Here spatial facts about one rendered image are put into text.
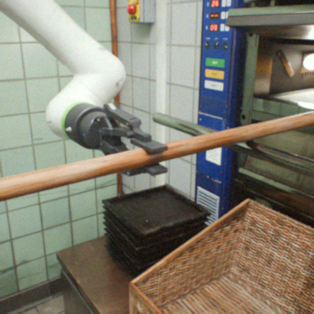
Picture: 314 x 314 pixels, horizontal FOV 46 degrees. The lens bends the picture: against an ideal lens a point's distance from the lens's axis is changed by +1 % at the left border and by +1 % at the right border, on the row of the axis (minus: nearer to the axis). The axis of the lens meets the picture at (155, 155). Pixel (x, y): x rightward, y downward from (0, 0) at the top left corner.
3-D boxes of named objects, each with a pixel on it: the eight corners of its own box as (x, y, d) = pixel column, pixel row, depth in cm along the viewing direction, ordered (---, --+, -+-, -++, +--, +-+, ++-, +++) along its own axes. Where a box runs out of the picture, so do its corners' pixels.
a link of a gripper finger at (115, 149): (99, 138, 71) (99, 145, 71) (129, 164, 63) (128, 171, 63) (117, 135, 73) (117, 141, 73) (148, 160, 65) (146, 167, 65)
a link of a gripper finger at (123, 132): (117, 132, 72) (116, 125, 72) (147, 135, 63) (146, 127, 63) (99, 135, 70) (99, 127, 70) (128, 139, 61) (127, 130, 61)
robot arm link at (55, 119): (62, 141, 94) (29, 114, 87) (93, 105, 96) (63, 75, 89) (85, 156, 83) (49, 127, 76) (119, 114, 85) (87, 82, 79)
